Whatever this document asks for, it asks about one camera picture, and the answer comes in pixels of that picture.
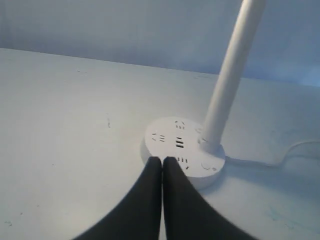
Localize white power cable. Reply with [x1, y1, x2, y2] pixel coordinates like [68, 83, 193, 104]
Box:
[223, 140, 320, 168]

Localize white desk lamp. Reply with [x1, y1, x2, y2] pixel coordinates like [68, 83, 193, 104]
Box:
[140, 0, 266, 190]

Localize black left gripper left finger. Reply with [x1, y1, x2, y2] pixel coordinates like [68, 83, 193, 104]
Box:
[75, 156, 162, 240]

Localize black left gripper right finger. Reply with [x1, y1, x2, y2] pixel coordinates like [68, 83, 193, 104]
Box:
[162, 157, 255, 240]

